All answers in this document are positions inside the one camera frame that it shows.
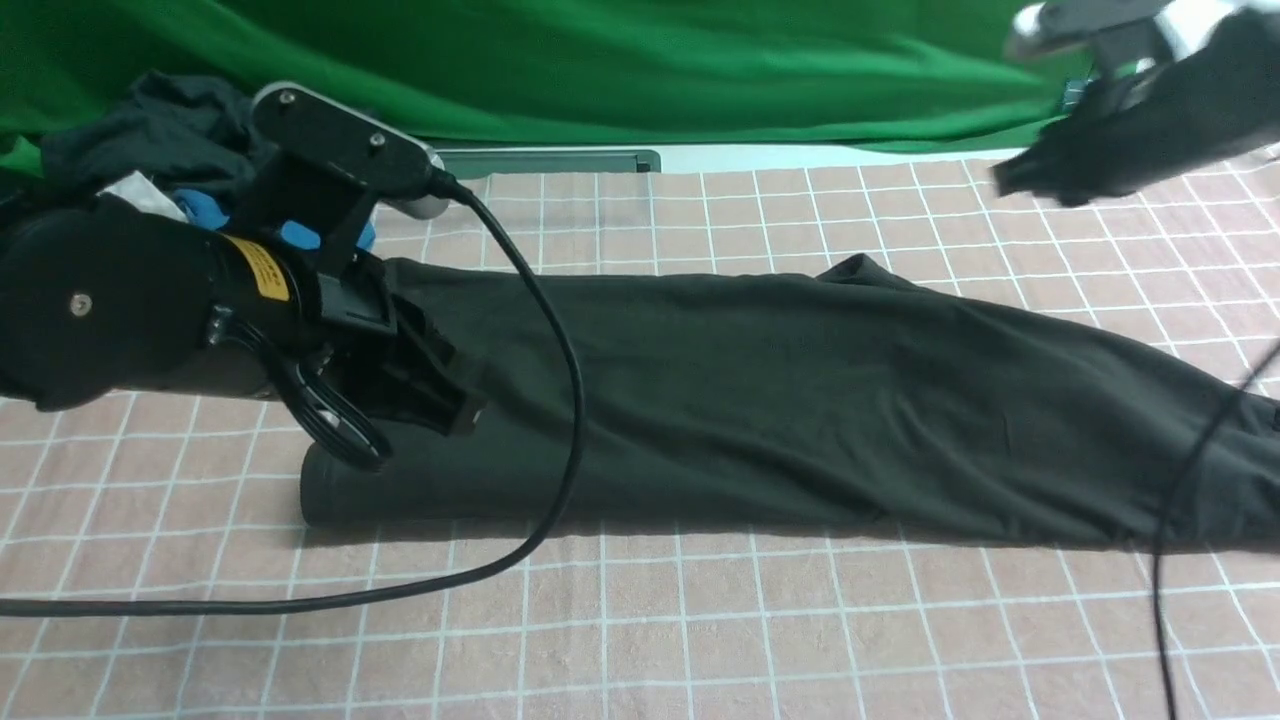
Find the crumpled blue garment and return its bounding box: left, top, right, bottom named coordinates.
left=169, top=190, right=321, bottom=250

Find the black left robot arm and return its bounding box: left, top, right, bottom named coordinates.
left=1, top=196, right=485, bottom=471

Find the dark green metal bar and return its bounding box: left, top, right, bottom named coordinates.
left=436, top=149, right=662, bottom=181

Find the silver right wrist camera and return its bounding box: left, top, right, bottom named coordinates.
left=1004, top=1, right=1247, bottom=78

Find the crumpled black garment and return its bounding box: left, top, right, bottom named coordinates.
left=3, top=72, right=274, bottom=225

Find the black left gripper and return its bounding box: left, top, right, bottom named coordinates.
left=205, top=245, right=486, bottom=471

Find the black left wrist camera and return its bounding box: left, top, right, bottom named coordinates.
left=225, top=81, right=451, bottom=278

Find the black camera cable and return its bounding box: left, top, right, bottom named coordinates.
left=1149, top=340, right=1280, bottom=720
left=0, top=176, right=588, bottom=618

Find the dark gray long-sleeve top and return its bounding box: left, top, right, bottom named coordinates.
left=300, top=255, right=1235, bottom=547

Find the green backdrop cloth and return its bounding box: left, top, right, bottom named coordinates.
left=1, top=1, right=1091, bottom=152

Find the blue binder clip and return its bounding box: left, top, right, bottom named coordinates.
left=1059, top=78, right=1091, bottom=114

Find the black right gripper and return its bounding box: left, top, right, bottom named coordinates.
left=992, top=5, right=1279, bottom=208

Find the crumpled white garment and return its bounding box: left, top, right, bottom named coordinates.
left=97, top=170, right=189, bottom=223

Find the pink checkered tablecloth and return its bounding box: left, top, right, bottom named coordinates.
left=1, top=154, right=1277, bottom=719

